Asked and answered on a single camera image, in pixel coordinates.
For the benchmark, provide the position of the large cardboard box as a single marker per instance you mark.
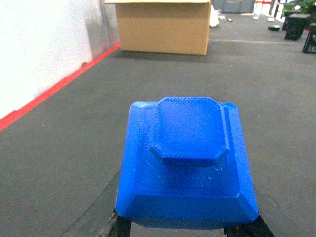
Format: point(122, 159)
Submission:
point(163, 26)

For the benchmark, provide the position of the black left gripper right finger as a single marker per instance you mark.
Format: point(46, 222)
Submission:
point(258, 228)

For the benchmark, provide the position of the black stand near front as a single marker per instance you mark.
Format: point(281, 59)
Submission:
point(296, 24)

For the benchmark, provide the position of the blue bottle-shaped plastic part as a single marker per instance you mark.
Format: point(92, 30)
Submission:
point(185, 166)

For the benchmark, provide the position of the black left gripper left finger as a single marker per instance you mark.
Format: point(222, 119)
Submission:
point(119, 226)

